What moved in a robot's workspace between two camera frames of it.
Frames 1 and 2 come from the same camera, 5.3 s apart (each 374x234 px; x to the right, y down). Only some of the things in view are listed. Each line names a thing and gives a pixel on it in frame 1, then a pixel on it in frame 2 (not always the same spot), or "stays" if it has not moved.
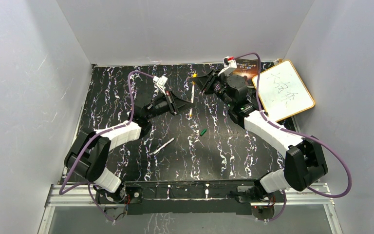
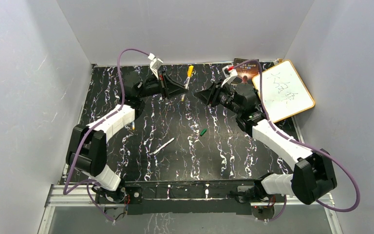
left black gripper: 175,104 → 171,87
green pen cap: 204,130 stays
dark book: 247,68 stays
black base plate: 220,197 stays
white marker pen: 172,140 stays
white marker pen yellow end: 191,111 → 186,84
